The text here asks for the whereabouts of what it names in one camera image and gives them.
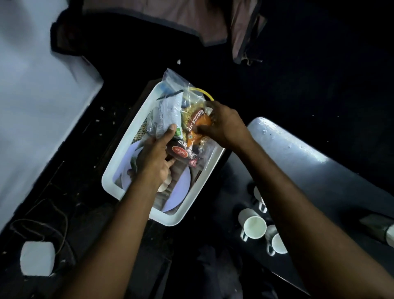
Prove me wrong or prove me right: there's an orange snack packet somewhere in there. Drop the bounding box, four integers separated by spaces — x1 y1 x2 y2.
184 108 213 149

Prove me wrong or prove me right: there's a clear plastic snack bag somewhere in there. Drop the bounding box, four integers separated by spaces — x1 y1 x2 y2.
146 68 223 169

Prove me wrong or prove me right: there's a metal bottle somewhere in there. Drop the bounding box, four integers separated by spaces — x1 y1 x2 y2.
358 213 394 249

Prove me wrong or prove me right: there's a person's left hand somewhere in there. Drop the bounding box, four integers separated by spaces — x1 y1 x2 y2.
135 124 178 189

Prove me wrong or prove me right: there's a large white plate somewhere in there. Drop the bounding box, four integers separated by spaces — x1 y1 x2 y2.
121 140 146 192
161 166 192 213

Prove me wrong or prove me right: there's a white cube adapter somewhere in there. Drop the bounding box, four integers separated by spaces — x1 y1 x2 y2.
20 241 56 277

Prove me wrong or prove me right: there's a person's right forearm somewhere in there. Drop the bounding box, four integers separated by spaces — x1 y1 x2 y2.
237 137 394 299

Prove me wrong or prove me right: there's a dark red snack packet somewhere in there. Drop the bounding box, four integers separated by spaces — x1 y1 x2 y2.
166 139 199 169

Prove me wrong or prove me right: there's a white mug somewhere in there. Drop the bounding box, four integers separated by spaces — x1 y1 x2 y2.
238 208 268 243
265 224 289 257
253 186 268 214

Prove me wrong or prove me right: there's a white food packet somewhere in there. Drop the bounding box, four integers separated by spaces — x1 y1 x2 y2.
155 92 185 140

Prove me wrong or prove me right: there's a small white bowl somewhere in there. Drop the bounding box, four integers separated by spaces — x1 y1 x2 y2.
157 174 173 193

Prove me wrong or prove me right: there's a brown fabric with dark trim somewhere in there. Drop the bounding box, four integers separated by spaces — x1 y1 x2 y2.
50 0 268 66

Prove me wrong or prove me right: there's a person's left forearm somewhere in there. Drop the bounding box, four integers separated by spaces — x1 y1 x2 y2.
60 180 165 299

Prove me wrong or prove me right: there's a yellow cord loop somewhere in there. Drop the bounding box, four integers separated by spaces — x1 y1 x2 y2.
188 87 215 102

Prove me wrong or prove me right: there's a person's right hand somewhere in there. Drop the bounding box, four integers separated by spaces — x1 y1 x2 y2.
197 101 253 152

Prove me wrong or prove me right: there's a thin dark cable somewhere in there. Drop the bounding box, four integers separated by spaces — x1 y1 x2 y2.
9 198 77 273

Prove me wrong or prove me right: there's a white plastic basket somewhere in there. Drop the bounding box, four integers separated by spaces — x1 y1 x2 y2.
101 80 225 227

